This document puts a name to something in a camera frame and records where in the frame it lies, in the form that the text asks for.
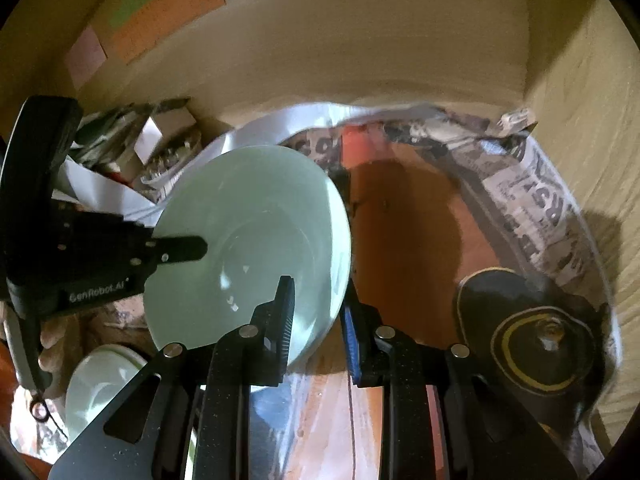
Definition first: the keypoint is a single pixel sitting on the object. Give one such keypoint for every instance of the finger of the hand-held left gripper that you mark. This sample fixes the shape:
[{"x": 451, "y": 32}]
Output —
[{"x": 182, "y": 249}]

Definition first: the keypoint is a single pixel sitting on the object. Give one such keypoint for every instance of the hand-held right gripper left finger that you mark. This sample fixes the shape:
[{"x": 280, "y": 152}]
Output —
[{"x": 285, "y": 320}]

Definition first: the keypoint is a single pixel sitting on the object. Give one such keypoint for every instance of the newspaper print tablecloth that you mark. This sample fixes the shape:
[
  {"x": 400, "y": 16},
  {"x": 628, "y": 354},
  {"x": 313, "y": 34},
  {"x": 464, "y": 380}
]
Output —
[{"x": 400, "y": 210}]

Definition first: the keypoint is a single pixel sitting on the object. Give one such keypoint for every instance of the white card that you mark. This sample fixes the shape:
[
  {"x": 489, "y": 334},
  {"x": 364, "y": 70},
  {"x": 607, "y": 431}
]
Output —
[{"x": 147, "y": 142}]

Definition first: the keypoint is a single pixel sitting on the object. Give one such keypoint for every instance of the pink paper sheet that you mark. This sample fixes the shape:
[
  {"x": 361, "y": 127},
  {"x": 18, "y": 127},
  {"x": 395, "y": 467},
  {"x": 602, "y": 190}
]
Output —
[{"x": 85, "y": 57}]

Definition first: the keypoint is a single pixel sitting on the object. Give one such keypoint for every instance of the white paper strip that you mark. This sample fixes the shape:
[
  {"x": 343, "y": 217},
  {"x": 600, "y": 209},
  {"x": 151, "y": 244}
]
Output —
[{"x": 280, "y": 125}]

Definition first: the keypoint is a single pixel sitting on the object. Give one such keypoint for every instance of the small light green bowl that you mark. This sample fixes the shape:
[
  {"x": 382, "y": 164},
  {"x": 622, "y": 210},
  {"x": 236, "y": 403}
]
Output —
[{"x": 100, "y": 385}]

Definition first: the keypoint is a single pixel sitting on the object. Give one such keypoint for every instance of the light green plate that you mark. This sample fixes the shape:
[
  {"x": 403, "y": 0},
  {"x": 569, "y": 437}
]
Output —
[{"x": 250, "y": 200}]

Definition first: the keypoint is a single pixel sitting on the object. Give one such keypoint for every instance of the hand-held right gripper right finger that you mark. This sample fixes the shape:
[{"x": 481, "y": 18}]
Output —
[{"x": 350, "y": 335}]

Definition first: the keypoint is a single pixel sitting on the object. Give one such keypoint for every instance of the dark wine bottle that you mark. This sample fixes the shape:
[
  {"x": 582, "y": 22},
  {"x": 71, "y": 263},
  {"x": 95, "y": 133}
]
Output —
[{"x": 480, "y": 310}]

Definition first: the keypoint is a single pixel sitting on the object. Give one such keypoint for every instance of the orange paper sheet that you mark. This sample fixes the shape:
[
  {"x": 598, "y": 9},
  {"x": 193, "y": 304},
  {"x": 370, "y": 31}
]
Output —
[{"x": 165, "y": 15}]

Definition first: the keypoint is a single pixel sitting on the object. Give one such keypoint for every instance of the small bowl of trinkets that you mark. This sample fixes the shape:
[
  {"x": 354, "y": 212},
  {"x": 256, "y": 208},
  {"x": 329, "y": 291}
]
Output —
[{"x": 170, "y": 160}]

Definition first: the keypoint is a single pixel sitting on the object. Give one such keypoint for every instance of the stack of magazines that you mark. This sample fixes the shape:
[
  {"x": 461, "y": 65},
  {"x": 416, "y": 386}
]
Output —
[{"x": 115, "y": 120}]

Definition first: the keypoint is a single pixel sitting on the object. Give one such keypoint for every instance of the person's left hand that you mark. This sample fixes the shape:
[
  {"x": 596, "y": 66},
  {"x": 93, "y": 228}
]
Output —
[{"x": 52, "y": 340}]

